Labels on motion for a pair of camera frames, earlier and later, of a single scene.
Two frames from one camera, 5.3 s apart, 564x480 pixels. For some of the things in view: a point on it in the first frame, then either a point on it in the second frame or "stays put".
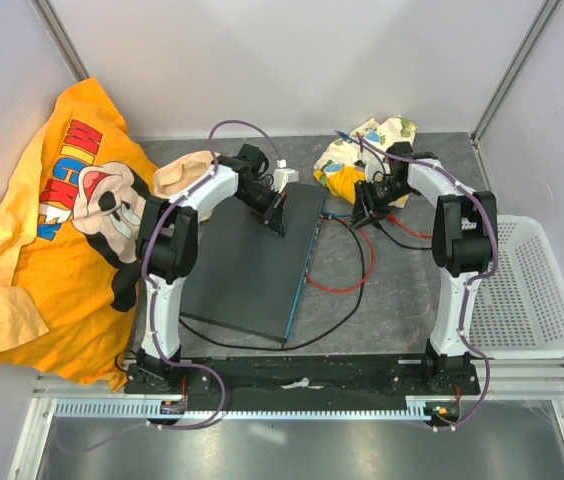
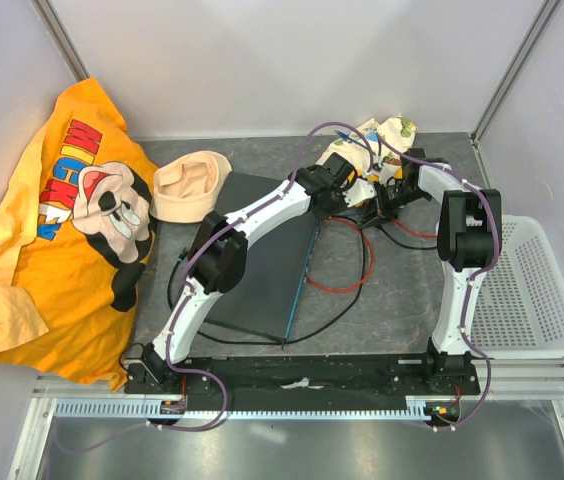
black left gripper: x=272 y=216 → x=343 y=204
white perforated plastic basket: x=525 y=309 stays put
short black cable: x=380 y=228 stays put
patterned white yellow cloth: x=362 y=156 stays put
